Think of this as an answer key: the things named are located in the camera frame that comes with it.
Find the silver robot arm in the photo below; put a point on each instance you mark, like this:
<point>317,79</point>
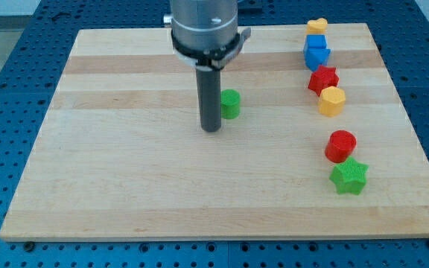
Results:
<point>204,24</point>

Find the light wooden board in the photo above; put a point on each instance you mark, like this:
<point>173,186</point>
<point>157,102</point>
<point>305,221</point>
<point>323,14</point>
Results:
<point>120,155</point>

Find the red cylinder block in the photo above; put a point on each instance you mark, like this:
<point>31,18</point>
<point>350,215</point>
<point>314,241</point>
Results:
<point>340,146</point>

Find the green cylinder block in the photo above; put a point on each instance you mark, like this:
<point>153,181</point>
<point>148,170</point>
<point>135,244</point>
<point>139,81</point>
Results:
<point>230,104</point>

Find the green star block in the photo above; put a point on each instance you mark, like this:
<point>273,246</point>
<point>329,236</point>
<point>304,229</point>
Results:
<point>349,177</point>

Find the red star block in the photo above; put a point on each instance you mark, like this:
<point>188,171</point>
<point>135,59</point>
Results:
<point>323,78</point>

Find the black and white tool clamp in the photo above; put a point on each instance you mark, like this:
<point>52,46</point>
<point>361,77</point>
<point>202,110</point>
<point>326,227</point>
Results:
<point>211,59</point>

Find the yellow heart block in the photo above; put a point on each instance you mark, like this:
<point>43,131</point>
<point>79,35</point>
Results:
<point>317,26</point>

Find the yellow hexagon block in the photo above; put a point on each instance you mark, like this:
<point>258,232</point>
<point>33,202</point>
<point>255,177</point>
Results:
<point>331,102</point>

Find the blue triangular block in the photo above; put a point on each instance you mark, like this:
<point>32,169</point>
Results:
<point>315,57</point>

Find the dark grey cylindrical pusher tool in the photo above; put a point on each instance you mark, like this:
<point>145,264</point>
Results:
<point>209,99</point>

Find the blue cube block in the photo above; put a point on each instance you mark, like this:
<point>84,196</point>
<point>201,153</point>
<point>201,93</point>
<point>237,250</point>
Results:
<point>315,41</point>

